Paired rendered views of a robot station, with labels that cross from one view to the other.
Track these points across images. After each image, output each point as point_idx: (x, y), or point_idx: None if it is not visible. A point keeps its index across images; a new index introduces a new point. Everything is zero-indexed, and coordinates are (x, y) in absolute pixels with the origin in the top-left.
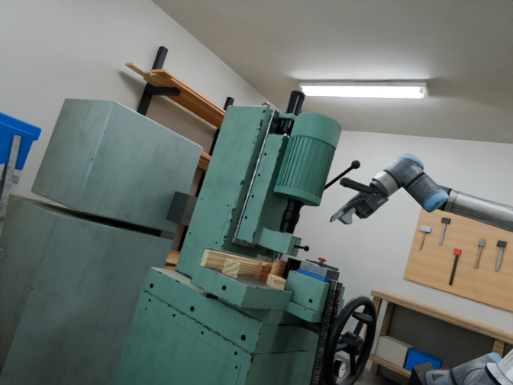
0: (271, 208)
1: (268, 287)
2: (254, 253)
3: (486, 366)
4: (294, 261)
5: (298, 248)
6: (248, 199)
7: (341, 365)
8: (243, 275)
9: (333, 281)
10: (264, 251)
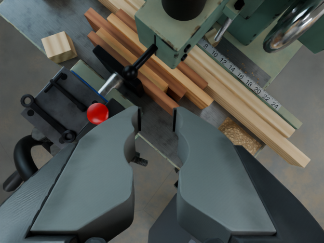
0: None
1: (38, 40)
2: (274, 0)
3: None
4: (102, 60)
5: (174, 62)
6: None
7: (175, 188)
8: (93, 4)
9: (31, 132)
10: (283, 14)
